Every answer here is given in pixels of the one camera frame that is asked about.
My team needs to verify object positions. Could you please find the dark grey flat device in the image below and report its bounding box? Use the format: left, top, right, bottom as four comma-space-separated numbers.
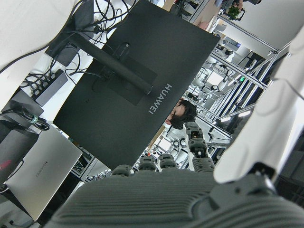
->
1, 99, 45, 124

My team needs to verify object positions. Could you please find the black plastic crate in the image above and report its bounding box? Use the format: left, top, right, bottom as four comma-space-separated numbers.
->
273, 142, 304, 207

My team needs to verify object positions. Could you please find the dark grey laptop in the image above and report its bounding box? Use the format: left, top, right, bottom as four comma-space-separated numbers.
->
73, 0, 96, 31

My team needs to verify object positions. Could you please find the black monitor stand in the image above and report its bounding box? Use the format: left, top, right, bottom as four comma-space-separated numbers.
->
44, 30, 155, 95

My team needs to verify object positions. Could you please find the green potted plant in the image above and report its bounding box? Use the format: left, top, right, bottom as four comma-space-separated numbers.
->
227, 6, 241, 20

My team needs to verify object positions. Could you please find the black Huawei monitor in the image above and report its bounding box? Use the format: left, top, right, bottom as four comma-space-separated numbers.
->
52, 0, 221, 170

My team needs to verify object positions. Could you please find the black laptop red logo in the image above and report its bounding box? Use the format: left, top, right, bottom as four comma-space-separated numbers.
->
0, 118, 40, 186

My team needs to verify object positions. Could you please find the person with black hair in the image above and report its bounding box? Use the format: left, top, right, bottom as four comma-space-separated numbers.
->
163, 98, 198, 143

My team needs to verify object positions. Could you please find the silver Huawei laptop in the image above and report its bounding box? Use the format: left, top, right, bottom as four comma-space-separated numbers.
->
4, 127, 83, 221

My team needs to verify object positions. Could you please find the long black desk cable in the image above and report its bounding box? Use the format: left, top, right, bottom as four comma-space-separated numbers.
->
0, 0, 84, 73

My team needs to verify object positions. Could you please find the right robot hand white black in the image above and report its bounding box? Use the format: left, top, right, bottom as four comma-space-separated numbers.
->
40, 23, 304, 228

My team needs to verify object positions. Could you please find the aluminium frame rack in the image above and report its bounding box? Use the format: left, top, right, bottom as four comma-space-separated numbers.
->
206, 14, 279, 135

